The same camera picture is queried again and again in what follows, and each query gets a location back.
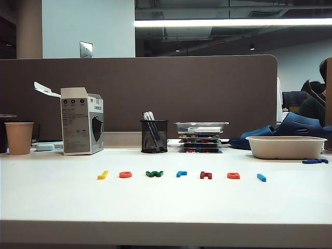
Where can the red letter h magnet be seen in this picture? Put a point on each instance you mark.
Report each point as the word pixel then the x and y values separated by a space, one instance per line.
pixel 202 175

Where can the white earbud case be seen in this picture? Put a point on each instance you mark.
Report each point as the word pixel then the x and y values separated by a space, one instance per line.
pixel 45 147

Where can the blue letter r magnet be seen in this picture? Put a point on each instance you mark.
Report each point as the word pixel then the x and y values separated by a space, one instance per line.
pixel 179 174

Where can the beige pulp bowl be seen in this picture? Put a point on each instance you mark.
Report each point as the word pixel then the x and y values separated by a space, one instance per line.
pixel 285 150

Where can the navy blue slipper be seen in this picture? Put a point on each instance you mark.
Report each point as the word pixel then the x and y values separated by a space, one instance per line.
pixel 298 124
pixel 259 130

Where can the ceiling light strip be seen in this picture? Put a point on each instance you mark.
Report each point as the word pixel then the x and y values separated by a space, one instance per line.
pixel 233 22

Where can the white grey mask box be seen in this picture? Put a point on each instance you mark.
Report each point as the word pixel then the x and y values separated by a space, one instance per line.
pixel 76 124

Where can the yellow letter j magnet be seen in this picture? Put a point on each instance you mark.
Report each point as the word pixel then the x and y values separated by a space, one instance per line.
pixel 101 177

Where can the dark blue letter magnet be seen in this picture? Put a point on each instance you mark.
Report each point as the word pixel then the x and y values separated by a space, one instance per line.
pixel 310 161

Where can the metal wall plate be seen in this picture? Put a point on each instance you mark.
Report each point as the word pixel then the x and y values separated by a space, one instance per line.
pixel 86 49

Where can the green letter w magnet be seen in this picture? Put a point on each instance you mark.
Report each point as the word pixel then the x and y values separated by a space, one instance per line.
pixel 150 174

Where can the letter magnet tray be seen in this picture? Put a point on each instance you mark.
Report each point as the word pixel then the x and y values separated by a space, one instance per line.
pixel 201 140
pixel 199 135
pixel 201 145
pixel 201 150

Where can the orange letter a magnet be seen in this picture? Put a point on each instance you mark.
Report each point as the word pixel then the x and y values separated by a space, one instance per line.
pixel 230 176

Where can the blue letter l magnet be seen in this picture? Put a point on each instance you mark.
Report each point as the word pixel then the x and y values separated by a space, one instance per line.
pixel 261 177

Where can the orange letter c magnet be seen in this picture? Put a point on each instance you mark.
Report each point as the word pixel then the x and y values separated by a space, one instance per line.
pixel 122 175

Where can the white black pen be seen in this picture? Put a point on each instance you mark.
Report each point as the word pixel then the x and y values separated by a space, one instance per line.
pixel 144 116
pixel 151 116

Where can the computer monitor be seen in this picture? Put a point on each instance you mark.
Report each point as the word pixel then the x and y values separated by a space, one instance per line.
pixel 293 98

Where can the brown desk partition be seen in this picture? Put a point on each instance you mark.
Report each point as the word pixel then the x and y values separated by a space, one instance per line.
pixel 181 90

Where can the dark lidded cup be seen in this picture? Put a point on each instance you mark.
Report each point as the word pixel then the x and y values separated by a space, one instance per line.
pixel 3 129

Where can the clear plastic case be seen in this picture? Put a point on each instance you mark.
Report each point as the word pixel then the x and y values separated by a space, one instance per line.
pixel 201 128

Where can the person in green shirt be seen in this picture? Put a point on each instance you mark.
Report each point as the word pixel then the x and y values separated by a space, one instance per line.
pixel 311 110

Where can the brown paper cup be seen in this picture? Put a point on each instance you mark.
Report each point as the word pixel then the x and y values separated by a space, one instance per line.
pixel 19 140

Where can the black mesh pen holder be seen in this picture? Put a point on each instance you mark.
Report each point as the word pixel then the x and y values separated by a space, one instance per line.
pixel 154 137

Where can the brown board panel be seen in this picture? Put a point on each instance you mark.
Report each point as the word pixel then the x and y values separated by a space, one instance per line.
pixel 329 103

